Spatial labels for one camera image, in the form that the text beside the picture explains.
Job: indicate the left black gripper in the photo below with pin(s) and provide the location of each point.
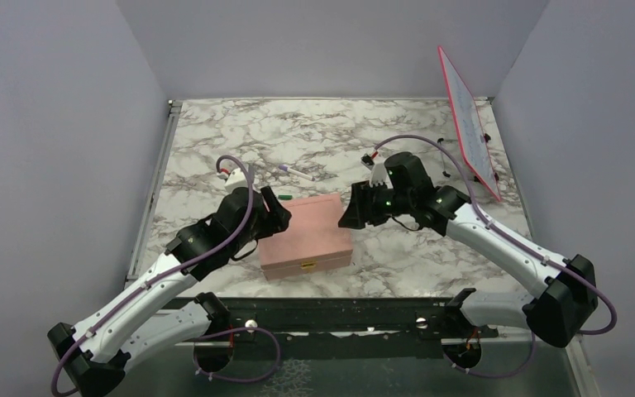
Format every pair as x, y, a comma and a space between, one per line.
277, 219

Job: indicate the pink jewelry box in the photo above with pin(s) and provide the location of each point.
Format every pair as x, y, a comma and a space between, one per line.
313, 241

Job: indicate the purple capped white marker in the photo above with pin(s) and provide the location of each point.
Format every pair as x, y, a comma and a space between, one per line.
295, 172

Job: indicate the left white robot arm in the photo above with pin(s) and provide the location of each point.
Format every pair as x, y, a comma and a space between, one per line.
97, 352

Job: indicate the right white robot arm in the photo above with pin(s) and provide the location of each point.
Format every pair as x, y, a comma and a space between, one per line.
559, 292

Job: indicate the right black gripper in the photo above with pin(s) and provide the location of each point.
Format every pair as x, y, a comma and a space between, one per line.
360, 208

